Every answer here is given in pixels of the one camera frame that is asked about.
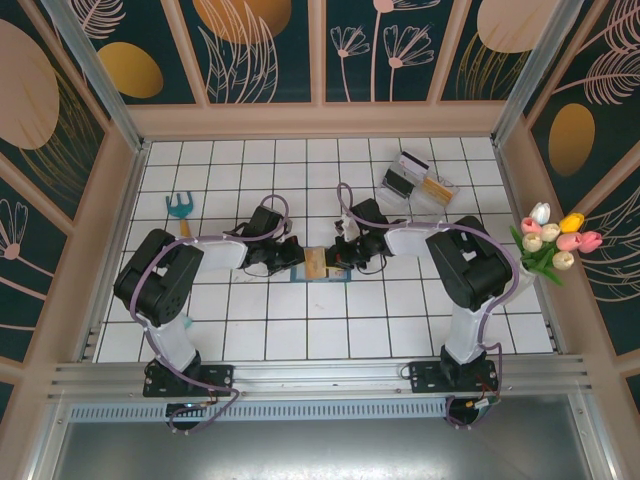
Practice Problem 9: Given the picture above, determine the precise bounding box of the teal card holder wallet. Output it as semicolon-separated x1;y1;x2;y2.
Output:
290;248;350;284

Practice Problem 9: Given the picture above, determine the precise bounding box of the tan card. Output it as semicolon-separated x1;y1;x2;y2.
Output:
304;245;328;281

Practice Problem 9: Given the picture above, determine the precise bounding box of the white card with red mark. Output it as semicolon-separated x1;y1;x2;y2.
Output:
398;150;430;177

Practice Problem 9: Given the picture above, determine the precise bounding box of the black card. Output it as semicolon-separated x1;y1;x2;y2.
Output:
383;168;416;197

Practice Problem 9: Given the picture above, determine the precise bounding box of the clear acrylic card stand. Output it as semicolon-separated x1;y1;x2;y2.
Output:
377;149;461;231

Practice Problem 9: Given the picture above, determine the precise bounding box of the tulip bouquet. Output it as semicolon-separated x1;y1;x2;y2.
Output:
508;201;605;287

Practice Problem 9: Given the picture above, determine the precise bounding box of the grey metal sheet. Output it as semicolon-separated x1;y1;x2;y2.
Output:
49;419;596;480

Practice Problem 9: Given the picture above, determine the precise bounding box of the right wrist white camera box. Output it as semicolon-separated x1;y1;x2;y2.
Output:
333;215;360;239

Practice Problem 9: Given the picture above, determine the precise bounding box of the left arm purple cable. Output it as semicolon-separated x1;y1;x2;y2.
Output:
128;193;292;435

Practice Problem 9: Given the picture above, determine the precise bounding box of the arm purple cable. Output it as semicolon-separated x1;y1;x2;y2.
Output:
336;182;517;430
128;193;292;435

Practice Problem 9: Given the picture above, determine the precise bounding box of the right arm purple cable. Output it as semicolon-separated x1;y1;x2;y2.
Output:
336;182;517;430

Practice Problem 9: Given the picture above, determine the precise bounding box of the teal garden fork wooden handle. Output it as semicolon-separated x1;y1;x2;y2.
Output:
165;192;196;236

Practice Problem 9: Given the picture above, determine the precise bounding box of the aluminium rail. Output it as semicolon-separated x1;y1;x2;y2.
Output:
47;353;594;402

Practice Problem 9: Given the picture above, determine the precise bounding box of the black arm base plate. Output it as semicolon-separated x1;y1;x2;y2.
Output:
143;363;236;399
408;358;501;396

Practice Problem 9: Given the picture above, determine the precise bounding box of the perforated grey cable duct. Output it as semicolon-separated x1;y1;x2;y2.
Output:
68;402;451;422

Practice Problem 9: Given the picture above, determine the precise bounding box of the electronics board with wires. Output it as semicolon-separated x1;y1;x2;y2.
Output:
166;401;212;421
447;394;501;427

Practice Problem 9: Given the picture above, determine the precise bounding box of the aluminium frame post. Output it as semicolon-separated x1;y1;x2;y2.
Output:
491;0;587;147
40;0;151;154

